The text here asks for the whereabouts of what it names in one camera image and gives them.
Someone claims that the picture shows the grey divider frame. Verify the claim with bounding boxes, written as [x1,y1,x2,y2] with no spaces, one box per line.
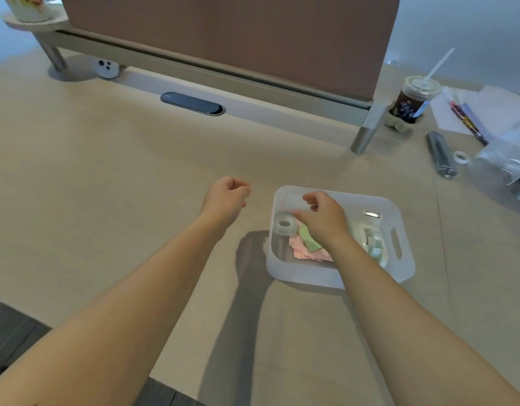
[30,27,392,156]

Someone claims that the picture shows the white round socket cap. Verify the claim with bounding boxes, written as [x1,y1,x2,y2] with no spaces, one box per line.
[95,58,120,80]

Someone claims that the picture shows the white drinking straw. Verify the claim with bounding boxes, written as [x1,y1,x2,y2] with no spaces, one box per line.
[425,47,456,83]

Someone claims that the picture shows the round beige shelf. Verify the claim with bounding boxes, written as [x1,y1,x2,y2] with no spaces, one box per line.
[1,12,71,35]

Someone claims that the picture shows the white printed cup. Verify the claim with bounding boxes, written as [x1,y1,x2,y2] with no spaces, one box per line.
[1,0,60,24]

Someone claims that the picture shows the pink sticky notes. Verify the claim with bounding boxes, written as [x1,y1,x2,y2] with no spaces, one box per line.
[289,226,334,262]

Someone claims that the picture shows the clear tape roll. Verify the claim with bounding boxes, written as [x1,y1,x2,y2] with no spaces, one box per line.
[274,211,301,237]

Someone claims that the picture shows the person's left forearm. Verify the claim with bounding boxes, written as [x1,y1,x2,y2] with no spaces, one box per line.
[0,212,227,406]

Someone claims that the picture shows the person's right hand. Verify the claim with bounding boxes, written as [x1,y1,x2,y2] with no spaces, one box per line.
[292,191,354,251]

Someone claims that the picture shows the brown desk divider panel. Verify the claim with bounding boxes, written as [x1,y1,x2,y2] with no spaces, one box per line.
[58,0,401,103]

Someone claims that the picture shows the white tape dispenser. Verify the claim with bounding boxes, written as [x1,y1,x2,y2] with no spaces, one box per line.
[352,209,390,268]

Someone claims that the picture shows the white plastic basket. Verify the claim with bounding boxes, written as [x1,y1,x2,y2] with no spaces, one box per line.
[266,185,416,290]

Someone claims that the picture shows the grey cylinder tube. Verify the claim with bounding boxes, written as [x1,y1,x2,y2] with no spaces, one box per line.
[425,130,459,180]

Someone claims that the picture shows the person's left hand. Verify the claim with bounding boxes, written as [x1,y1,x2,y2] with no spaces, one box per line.
[199,176,252,230]

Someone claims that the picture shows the person's right forearm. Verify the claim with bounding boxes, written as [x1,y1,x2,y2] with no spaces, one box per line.
[323,234,520,406]

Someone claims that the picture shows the white paper sheets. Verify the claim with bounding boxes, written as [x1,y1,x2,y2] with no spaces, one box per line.
[429,85,520,138]

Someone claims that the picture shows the cardboard cup holder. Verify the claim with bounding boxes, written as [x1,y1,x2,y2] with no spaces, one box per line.
[384,105,416,134]

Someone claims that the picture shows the clear plastic bag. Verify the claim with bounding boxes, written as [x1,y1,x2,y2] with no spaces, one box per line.
[470,117,520,204]

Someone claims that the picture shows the iced drink cup with lid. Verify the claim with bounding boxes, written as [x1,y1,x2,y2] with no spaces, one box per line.
[392,75,443,125]

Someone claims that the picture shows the green sticky note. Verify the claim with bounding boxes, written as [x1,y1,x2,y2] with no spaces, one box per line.
[298,224,325,253]

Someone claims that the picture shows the black oval cable grommet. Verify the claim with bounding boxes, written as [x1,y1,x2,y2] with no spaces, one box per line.
[160,91,226,117]

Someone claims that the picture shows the red and black pen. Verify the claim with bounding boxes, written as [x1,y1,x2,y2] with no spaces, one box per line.
[447,89,490,147]

